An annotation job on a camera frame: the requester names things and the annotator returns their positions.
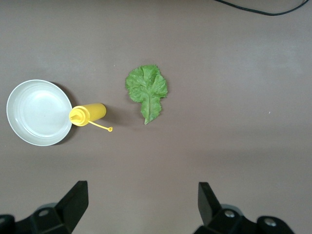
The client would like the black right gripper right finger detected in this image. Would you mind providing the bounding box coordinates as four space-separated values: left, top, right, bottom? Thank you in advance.
195 181 296 234

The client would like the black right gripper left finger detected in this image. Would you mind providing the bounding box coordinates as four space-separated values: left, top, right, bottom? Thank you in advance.
0 180 89 234

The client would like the yellow squeeze sauce bottle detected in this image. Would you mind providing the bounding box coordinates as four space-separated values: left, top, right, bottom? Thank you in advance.
69 102 114 133

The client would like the green lettuce leaf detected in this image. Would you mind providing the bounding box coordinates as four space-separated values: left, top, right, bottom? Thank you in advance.
124 64 169 126

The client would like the beige round plate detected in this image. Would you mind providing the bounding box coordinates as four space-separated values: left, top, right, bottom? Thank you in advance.
6 79 74 147

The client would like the black cable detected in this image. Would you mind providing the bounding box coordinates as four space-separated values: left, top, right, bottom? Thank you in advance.
214 0 309 16

